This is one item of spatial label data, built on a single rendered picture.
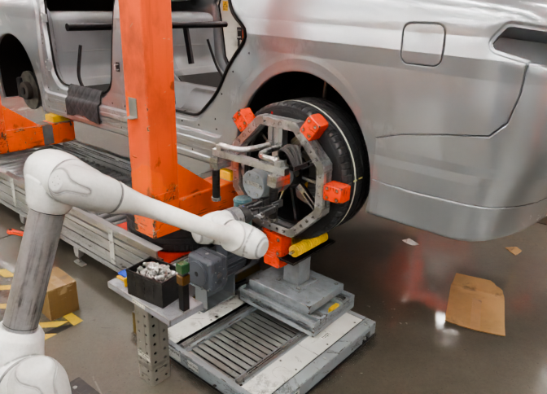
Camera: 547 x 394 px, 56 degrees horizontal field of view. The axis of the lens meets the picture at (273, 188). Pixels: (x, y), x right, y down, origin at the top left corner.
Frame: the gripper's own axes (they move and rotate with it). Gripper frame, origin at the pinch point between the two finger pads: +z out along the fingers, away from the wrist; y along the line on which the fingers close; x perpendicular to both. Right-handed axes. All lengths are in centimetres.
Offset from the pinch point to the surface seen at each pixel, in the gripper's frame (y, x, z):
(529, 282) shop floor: 67, -83, 171
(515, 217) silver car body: 80, 3, 49
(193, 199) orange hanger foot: -60, -17, 8
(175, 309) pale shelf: -15, -38, -40
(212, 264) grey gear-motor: -39, -44, 2
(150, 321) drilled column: -30, -49, -42
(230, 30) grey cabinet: -411, 38, 382
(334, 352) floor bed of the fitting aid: 21, -75, 22
